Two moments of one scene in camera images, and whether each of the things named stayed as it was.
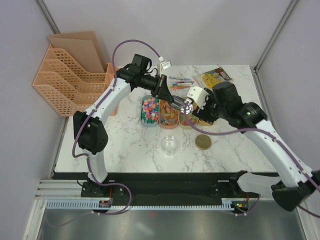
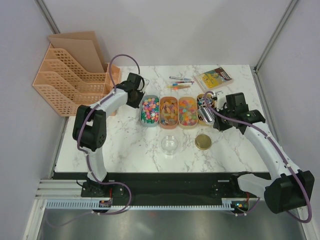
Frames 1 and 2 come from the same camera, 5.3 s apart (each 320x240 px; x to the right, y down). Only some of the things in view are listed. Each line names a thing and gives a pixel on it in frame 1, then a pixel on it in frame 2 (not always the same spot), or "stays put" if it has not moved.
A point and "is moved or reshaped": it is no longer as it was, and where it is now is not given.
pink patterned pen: [192, 82] stays put
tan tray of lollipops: [201, 123] to [204, 100]
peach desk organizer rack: [74, 74] stays put
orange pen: [177, 87] stays put
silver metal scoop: [183, 105] is moved or reshaped
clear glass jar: [169, 143] stays put
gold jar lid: [203, 142] stays put
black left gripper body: [157, 92] to [135, 103]
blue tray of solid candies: [149, 111] stays put
